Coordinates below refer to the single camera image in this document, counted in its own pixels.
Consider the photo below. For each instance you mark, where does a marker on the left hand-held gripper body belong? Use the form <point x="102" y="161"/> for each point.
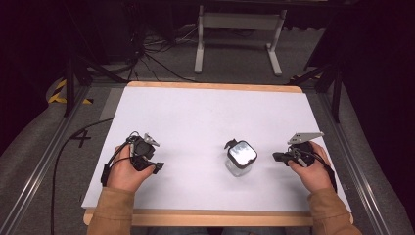
<point x="142" y="150"/>

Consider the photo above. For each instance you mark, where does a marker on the clear jar with black lid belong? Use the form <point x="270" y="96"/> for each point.
<point x="241" y="157"/>

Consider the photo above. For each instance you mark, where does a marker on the white metal stand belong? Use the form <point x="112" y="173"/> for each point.
<point x="239" y="21"/>

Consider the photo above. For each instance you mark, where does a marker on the person's right hand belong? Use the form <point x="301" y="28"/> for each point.
<point x="313" y="176"/>

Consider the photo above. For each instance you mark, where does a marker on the black tripod stand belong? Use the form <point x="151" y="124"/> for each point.
<point x="336" y="84"/>
<point x="70" y="81"/>

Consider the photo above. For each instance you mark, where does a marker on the yellow black hazard tape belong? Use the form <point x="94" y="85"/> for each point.
<point x="57" y="94"/>

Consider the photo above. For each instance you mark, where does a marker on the person's left hand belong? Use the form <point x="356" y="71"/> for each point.
<point x="125" y="174"/>

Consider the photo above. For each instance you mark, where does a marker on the aluminium floor rail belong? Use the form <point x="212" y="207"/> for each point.
<point x="355" y="169"/>
<point x="39" y="169"/>

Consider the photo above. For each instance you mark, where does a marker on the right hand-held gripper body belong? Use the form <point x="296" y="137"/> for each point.
<point x="303" y="147"/>

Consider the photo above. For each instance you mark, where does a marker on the white table mat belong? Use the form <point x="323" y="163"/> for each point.
<point x="202" y="117"/>

